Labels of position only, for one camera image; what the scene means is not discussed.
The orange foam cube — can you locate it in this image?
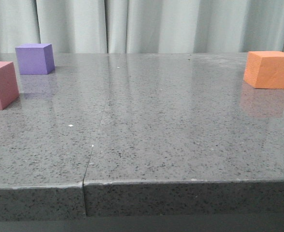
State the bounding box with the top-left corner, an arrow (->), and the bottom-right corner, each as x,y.
243,51 -> 284,89

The grey pleated curtain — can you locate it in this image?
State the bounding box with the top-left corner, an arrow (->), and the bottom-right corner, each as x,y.
0,0 -> 284,53

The purple foam cube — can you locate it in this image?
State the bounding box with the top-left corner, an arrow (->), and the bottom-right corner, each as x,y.
15,43 -> 55,75

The pink foam cube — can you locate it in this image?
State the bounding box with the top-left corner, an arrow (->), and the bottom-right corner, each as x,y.
0,61 -> 19,110

